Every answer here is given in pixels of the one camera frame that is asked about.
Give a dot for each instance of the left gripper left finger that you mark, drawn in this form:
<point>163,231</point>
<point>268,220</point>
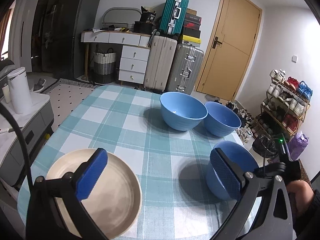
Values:
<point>55,210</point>

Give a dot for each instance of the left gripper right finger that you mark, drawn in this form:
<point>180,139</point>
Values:
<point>273,219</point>

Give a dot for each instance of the beige plate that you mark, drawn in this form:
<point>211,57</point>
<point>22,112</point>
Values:
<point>115,201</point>

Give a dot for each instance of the blue bowl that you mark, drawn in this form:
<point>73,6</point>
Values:
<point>220,121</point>
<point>220,179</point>
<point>182,112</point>

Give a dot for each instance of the person's right hand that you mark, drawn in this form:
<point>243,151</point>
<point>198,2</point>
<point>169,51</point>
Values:
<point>303,195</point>

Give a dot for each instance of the purple bag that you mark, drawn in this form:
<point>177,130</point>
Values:
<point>297,145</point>

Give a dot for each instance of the teal checked tablecloth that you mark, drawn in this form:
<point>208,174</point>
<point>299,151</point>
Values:
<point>170,165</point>

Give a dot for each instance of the wooden shoe rack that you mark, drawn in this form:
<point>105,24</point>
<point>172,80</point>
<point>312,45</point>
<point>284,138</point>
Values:
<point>283,110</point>

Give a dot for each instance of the white kettle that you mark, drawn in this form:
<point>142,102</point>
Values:
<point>19,90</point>

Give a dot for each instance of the woven laundry basket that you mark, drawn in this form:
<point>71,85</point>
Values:
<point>104,67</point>

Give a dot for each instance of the silver suitcase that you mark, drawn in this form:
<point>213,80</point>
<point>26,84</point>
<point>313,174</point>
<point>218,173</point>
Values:
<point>184,69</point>

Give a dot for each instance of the white drawer desk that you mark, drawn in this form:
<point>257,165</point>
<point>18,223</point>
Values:
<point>134,55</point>

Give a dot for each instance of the wooden door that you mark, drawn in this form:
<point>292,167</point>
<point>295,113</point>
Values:
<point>229,49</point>

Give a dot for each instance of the beige suitcase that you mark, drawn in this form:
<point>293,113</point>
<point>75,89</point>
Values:
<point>160,59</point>

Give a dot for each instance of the stack of shoe boxes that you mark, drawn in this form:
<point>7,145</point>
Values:
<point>190,33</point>

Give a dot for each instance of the black refrigerator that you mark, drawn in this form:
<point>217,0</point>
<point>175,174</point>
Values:
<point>73,17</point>

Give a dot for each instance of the oval mirror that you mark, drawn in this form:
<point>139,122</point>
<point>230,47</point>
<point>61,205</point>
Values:
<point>120,17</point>

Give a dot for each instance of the black bag on desk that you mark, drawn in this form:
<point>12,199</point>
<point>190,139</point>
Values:
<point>145,24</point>

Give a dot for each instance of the teal suitcase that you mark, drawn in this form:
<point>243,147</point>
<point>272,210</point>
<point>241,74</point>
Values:
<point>173,17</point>

